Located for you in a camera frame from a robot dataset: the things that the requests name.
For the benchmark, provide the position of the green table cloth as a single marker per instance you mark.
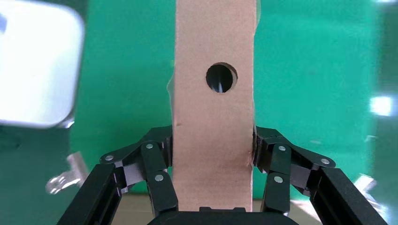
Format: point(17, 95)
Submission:
point(124, 77)

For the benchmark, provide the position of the small cardboard box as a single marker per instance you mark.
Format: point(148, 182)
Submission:
point(211, 155)

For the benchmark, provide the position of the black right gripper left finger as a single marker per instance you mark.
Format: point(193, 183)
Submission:
point(155, 161)

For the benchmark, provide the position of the white plastic tray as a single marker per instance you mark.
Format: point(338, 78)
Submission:
point(34, 62)

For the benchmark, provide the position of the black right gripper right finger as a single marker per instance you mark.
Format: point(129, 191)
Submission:
point(280, 161)

